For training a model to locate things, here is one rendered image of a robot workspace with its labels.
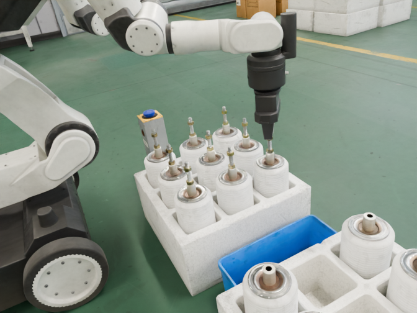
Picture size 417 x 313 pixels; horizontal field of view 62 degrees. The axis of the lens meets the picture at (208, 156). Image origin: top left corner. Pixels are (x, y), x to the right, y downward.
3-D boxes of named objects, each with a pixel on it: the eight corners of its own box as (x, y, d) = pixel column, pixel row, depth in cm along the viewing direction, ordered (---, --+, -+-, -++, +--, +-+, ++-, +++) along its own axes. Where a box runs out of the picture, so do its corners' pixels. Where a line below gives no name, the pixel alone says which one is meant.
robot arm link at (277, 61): (248, 75, 77) (245, 21, 72) (245, 62, 87) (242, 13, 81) (300, 69, 76) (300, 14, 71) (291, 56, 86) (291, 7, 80)
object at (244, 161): (234, 187, 117) (229, 140, 108) (262, 184, 116) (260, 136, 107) (236, 205, 108) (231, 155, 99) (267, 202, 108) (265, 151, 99)
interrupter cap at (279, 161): (280, 172, 89) (280, 169, 89) (252, 168, 93) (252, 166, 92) (287, 157, 95) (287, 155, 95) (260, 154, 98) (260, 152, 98)
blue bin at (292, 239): (243, 326, 81) (239, 292, 75) (220, 293, 89) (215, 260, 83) (340, 270, 91) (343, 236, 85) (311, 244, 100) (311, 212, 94)
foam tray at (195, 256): (192, 297, 89) (180, 246, 80) (144, 217, 120) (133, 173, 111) (309, 236, 103) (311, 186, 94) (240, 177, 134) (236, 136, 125)
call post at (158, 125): (161, 199, 128) (143, 123, 113) (154, 190, 134) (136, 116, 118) (179, 192, 130) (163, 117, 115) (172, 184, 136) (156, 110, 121)
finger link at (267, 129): (262, 138, 89) (260, 116, 86) (274, 138, 88) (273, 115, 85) (261, 141, 88) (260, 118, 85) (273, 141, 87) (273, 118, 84)
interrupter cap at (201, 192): (190, 182, 90) (190, 181, 90) (213, 190, 86) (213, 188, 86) (170, 199, 85) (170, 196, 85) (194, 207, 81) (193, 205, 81)
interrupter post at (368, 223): (368, 234, 67) (370, 221, 66) (358, 227, 69) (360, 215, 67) (377, 230, 68) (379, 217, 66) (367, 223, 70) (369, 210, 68)
